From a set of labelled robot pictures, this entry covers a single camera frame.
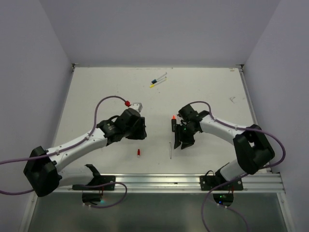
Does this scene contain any aluminium front rail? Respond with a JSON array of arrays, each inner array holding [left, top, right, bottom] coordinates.
[[31, 172, 287, 194]]

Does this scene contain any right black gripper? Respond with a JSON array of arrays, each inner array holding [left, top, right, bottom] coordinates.
[[174, 122, 197, 148]]

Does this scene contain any yellow cap marker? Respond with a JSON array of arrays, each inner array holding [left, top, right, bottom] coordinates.
[[150, 77, 167, 88]]

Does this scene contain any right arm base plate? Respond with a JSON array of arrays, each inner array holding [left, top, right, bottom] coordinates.
[[199, 175, 244, 191]]

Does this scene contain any aluminium rail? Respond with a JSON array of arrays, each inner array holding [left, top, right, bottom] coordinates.
[[238, 64, 275, 174], [31, 172, 287, 194]]

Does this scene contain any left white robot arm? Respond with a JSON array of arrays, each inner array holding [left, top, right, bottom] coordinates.
[[24, 103, 147, 197]]

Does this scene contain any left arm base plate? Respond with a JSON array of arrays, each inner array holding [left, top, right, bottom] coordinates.
[[72, 175, 116, 191]]

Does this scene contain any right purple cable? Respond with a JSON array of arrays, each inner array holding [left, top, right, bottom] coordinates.
[[190, 101, 287, 232]]

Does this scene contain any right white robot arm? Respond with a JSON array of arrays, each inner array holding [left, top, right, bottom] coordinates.
[[171, 104, 275, 190]]

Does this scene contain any aluminium right side rail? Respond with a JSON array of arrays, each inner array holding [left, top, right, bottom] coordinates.
[[238, 64, 275, 174]]

